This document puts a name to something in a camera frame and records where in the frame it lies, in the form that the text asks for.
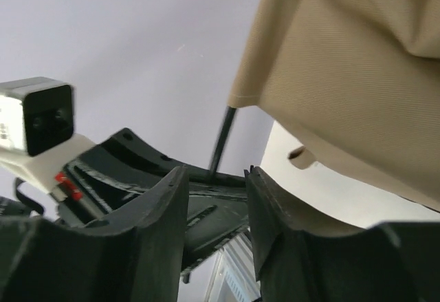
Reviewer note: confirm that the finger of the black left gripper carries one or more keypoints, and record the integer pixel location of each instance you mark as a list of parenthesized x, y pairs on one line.
[(212, 222)]

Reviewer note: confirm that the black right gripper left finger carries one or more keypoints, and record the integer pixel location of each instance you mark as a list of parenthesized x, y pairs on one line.
[(132, 254)]

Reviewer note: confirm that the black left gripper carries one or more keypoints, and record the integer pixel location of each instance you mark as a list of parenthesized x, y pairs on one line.
[(120, 169)]

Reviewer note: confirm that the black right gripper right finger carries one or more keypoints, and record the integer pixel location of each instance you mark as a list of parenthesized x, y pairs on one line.
[(302, 254)]

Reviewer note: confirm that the beige fabric pet tent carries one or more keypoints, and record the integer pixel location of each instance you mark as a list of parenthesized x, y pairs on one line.
[(356, 82)]

